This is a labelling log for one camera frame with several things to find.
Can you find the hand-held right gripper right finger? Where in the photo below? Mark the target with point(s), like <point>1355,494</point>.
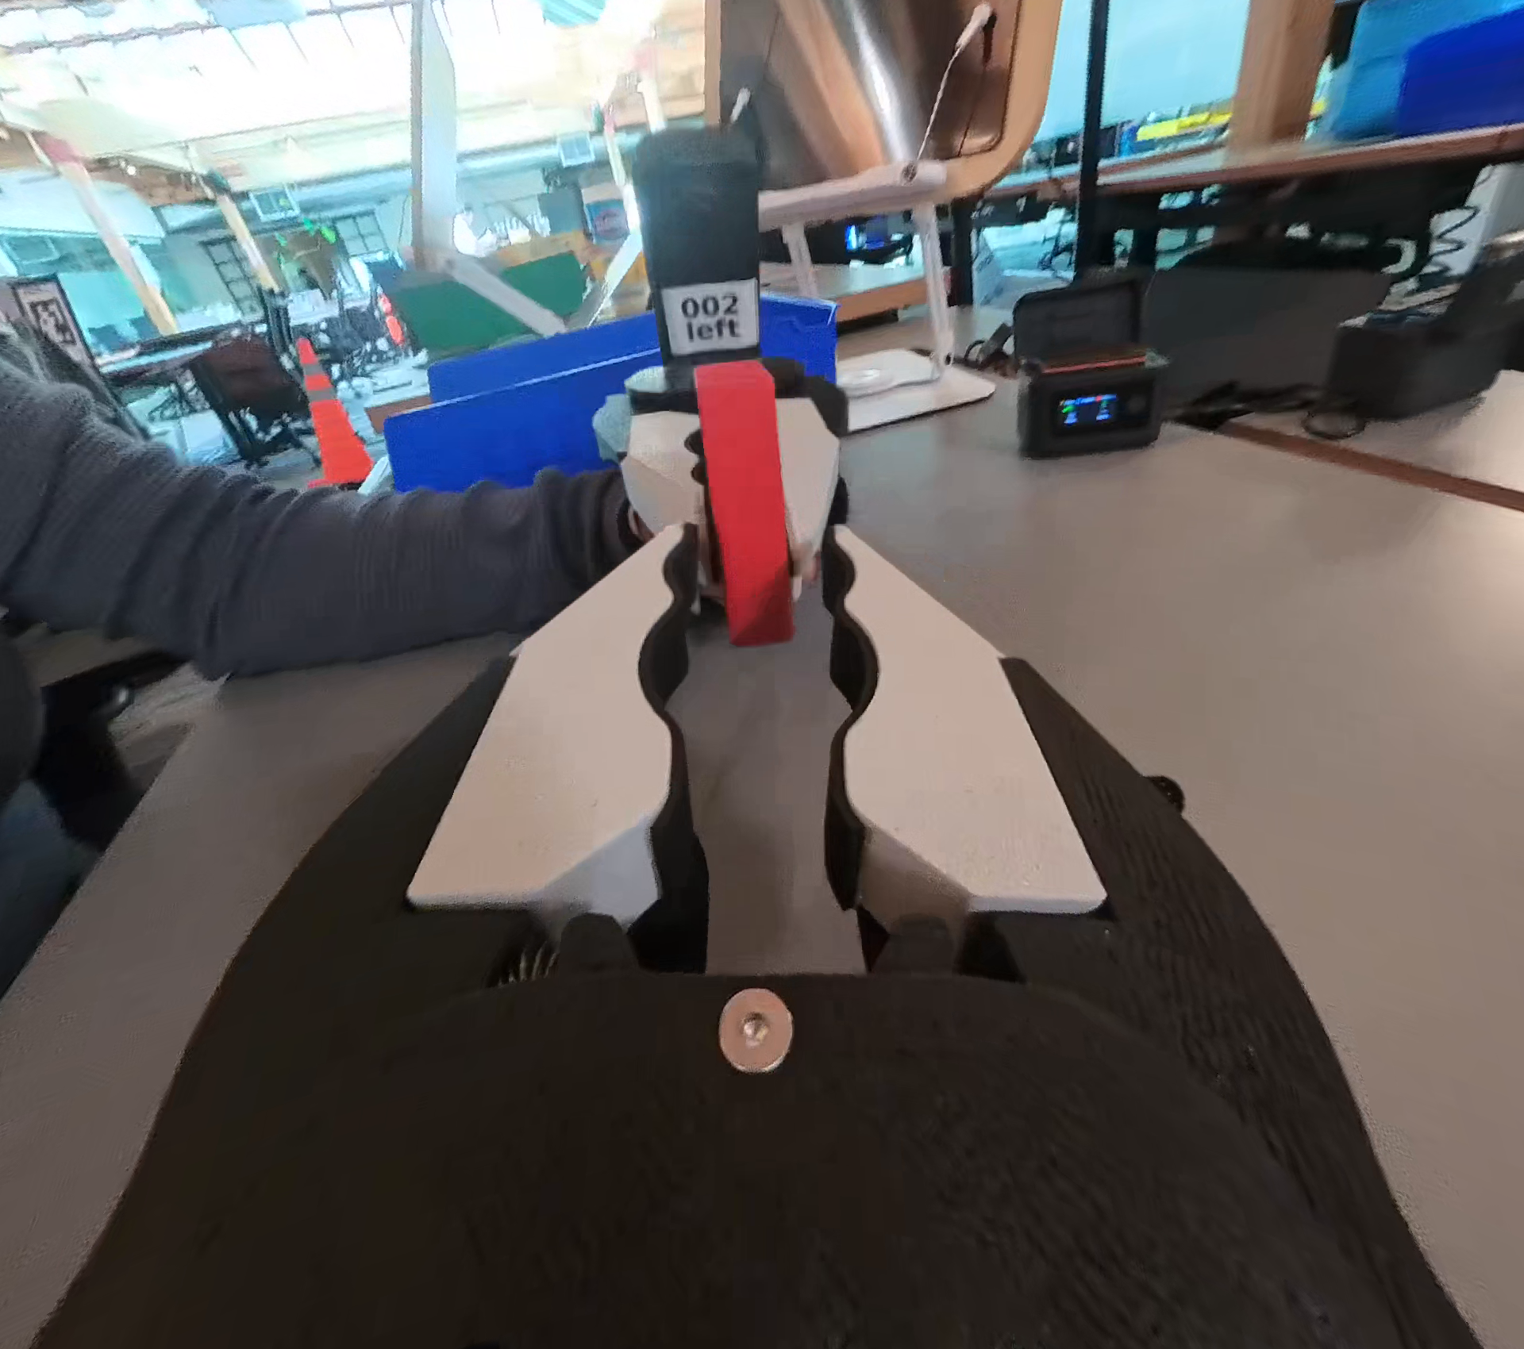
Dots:
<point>964,778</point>

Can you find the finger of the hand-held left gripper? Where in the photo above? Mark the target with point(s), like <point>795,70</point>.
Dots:
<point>807,475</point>
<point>661,468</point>

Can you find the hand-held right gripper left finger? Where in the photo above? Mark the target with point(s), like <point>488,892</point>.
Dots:
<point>560,778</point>

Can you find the red block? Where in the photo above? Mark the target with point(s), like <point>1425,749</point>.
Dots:
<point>745,516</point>

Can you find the person's left forearm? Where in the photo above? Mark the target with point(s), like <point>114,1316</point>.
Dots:
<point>358,575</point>

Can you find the large blue plastic bin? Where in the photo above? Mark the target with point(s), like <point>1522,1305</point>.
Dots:
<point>501,432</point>

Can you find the green panel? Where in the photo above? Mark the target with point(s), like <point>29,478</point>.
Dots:
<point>477,313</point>

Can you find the black power station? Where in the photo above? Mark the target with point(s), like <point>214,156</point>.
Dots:
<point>1090,397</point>

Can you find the orange traffic cone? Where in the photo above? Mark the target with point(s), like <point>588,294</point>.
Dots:
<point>341,445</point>

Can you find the wood-framed panel on stand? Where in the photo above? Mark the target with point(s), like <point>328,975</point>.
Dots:
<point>1055,3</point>

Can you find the light on black tripod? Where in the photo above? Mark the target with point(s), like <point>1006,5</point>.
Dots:
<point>1103,64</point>

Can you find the brown-topped desk black legs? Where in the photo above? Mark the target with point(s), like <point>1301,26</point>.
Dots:
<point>1250,162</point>

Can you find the black battery charger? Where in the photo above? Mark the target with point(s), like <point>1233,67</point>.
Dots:
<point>1430,349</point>

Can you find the light blue tool caddy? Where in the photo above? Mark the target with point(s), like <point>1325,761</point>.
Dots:
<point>1382,51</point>

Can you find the dark blue plastic bin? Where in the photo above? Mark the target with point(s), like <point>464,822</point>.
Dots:
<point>1465,81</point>

